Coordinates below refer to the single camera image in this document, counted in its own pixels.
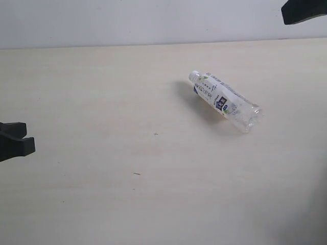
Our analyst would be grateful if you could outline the blue white label bottle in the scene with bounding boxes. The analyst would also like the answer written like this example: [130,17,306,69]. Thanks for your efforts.
[189,71,262,133]

